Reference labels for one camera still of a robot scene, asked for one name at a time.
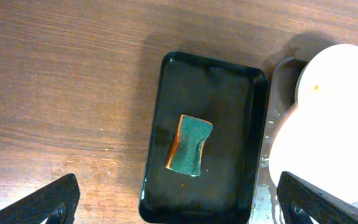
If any small black tray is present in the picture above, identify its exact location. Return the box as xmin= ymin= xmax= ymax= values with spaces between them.
xmin=139 ymin=52 xmax=269 ymax=223

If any green orange sponge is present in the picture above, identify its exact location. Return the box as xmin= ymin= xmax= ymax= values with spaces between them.
xmin=165 ymin=114 xmax=213 ymax=177

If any pale green plate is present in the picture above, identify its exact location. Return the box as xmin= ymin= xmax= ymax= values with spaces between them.
xmin=295 ymin=44 xmax=358 ymax=108

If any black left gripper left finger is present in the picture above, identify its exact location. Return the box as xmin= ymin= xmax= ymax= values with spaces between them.
xmin=0 ymin=174 xmax=80 ymax=224

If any large brown tray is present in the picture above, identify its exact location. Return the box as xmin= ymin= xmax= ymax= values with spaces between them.
xmin=249 ymin=57 xmax=358 ymax=224

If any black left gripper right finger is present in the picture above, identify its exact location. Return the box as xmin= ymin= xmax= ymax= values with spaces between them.
xmin=277 ymin=171 xmax=358 ymax=224

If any pink white plate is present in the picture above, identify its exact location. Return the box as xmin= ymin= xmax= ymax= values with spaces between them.
xmin=268 ymin=103 xmax=358 ymax=203

